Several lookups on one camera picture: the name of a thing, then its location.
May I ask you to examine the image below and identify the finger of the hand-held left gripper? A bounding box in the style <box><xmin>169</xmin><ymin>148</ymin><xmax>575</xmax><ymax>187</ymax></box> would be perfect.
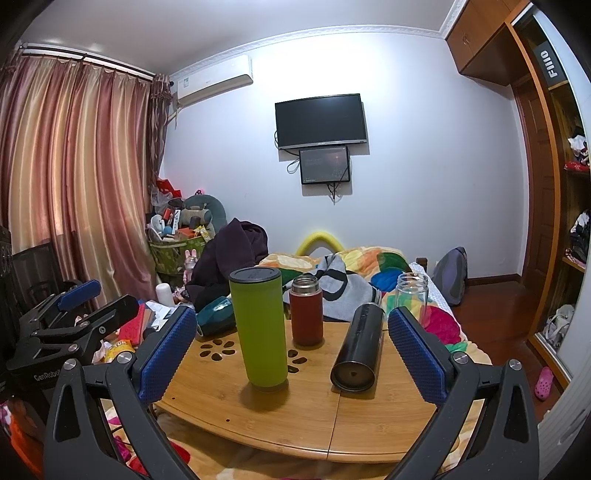
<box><xmin>21</xmin><ymin>279</ymin><xmax>102</xmax><ymax>330</ymax></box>
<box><xmin>28</xmin><ymin>295</ymin><xmax>139</xmax><ymax>344</ymax></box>

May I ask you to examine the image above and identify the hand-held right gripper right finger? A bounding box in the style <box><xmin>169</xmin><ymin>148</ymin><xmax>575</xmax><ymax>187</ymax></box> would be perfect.
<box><xmin>387</xmin><ymin>305</ymin><xmax>541</xmax><ymax>480</ymax></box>

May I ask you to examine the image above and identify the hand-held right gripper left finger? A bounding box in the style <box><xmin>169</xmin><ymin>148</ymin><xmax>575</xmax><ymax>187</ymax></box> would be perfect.
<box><xmin>42</xmin><ymin>305</ymin><xmax>199</xmax><ymax>480</ymax></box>

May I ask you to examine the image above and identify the black thermos cup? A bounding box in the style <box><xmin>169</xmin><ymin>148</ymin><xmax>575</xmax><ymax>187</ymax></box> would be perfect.
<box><xmin>330</xmin><ymin>303</ymin><xmax>386</xmax><ymax>393</ymax></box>

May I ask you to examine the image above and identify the teal cup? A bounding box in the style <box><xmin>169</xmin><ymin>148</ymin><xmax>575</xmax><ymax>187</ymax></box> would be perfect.
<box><xmin>196</xmin><ymin>295</ymin><xmax>237</xmax><ymax>337</ymax></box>

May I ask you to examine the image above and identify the green tumbler cup black lid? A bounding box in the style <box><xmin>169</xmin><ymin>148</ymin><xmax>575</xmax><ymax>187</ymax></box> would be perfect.
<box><xmin>229</xmin><ymin>267</ymin><xmax>289</xmax><ymax>393</ymax></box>

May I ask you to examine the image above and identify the red thermos cup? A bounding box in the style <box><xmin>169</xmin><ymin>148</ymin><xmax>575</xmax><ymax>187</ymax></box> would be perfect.
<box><xmin>289</xmin><ymin>273</ymin><xmax>325</xmax><ymax>347</ymax></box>

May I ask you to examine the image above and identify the yellow snack packet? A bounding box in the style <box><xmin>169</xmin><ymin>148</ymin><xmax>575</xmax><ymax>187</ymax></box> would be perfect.
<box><xmin>104</xmin><ymin>340</ymin><xmax>137</xmax><ymax>363</ymax></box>

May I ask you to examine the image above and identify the black chair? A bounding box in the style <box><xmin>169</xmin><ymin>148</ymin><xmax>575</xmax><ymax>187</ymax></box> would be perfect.
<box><xmin>9</xmin><ymin>240</ymin><xmax>81</xmax><ymax>315</ymax></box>

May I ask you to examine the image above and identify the clear glass jar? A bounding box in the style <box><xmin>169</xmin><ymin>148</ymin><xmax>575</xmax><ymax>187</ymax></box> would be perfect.
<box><xmin>394</xmin><ymin>272</ymin><xmax>430</xmax><ymax>324</ymax></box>

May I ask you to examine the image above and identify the green storage basket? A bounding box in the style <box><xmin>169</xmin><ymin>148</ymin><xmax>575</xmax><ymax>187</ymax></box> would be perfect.
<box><xmin>148</xmin><ymin>231</ymin><xmax>208</xmax><ymax>287</ymax></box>

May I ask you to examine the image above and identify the grey purple backpack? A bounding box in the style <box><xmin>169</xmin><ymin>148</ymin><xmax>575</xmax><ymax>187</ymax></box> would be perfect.
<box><xmin>431</xmin><ymin>247</ymin><xmax>468</xmax><ymax>306</ymax></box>

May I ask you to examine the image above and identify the colourful patchwork blanket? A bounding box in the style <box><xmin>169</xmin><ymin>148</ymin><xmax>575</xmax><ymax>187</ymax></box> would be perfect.
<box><xmin>259</xmin><ymin>247</ymin><xmax>490</xmax><ymax>365</ymax></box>

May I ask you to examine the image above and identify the grey black garment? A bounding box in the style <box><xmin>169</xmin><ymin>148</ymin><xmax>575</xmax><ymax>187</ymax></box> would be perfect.
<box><xmin>316</xmin><ymin>253</ymin><xmax>382</xmax><ymax>321</ymax></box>

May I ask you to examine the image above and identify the dark purple garment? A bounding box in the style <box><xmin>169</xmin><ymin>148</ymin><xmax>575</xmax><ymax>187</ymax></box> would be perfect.
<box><xmin>185</xmin><ymin>219</ymin><xmax>269</xmax><ymax>312</ymax></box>

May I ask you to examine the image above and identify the pink gold curtain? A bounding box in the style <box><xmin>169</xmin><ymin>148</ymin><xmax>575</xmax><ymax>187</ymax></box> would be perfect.
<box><xmin>0</xmin><ymin>46</ymin><xmax>171</xmax><ymax>296</ymax></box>

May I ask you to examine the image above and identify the wooden folding table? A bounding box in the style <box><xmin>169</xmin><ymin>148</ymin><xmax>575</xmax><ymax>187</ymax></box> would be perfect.
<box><xmin>154</xmin><ymin>318</ymin><xmax>485</xmax><ymax>462</ymax></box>

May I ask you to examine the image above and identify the pink slipper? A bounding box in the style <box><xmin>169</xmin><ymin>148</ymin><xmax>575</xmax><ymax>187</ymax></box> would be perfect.
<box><xmin>534</xmin><ymin>367</ymin><xmax>555</xmax><ymax>401</ymax></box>

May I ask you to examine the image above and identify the grey green plush toy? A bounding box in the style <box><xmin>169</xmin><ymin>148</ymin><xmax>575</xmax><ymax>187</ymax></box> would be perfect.
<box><xmin>178</xmin><ymin>194</ymin><xmax>228</xmax><ymax>232</ymax></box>

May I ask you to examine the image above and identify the white handbag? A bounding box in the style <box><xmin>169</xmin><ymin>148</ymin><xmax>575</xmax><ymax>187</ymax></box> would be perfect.
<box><xmin>545</xmin><ymin>305</ymin><xmax>575</xmax><ymax>347</ymax></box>

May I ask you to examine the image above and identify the yellow foam tube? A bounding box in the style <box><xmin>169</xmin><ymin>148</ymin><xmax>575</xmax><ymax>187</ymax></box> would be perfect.
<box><xmin>295</xmin><ymin>231</ymin><xmax>345</xmax><ymax>257</ymax></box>

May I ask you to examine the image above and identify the brown wooden door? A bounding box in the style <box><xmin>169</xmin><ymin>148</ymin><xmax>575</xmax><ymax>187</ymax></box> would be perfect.
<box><xmin>512</xmin><ymin>76</ymin><xmax>561</xmax><ymax>287</ymax></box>

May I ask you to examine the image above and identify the open wooden wardrobe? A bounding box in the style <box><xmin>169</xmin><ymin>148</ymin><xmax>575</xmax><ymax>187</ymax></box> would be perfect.
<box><xmin>505</xmin><ymin>4</ymin><xmax>591</xmax><ymax>393</ymax></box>

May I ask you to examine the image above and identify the white air conditioner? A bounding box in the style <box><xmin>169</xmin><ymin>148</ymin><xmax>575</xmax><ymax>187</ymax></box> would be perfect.
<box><xmin>172</xmin><ymin>54</ymin><xmax>254</xmax><ymax>109</ymax></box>

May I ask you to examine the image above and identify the wooden overhead cabinet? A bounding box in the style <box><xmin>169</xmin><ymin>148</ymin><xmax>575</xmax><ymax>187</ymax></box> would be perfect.
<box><xmin>445</xmin><ymin>0</ymin><xmax>525</xmax><ymax>86</ymax></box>

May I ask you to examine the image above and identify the small black wall monitor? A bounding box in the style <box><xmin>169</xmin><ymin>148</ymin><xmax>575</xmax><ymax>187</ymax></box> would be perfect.
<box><xmin>298</xmin><ymin>145</ymin><xmax>350</xmax><ymax>185</ymax></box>

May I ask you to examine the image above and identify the wall-mounted black television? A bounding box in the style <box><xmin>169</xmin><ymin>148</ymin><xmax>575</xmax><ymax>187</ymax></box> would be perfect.
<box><xmin>274</xmin><ymin>93</ymin><xmax>369</xmax><ymax>151</ymax></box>

